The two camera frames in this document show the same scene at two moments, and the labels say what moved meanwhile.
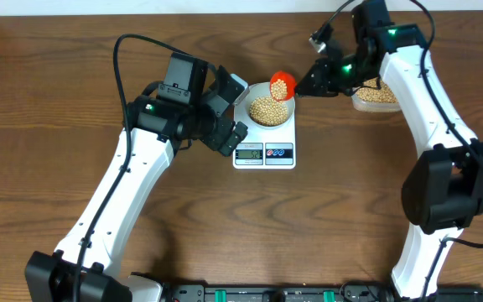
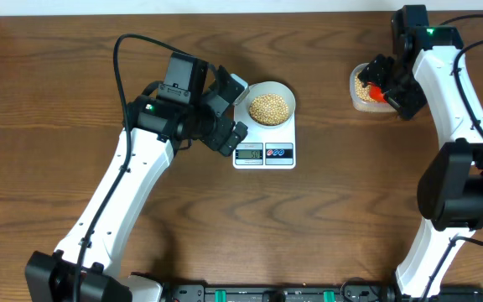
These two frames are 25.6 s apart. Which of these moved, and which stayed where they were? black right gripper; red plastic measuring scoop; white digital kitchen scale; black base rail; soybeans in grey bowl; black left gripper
Moved: black right gripper; red plastic measuring scoop
Stayed: white digital kitchen scale; soybeans in grey bowl; black left gripper; black base rail
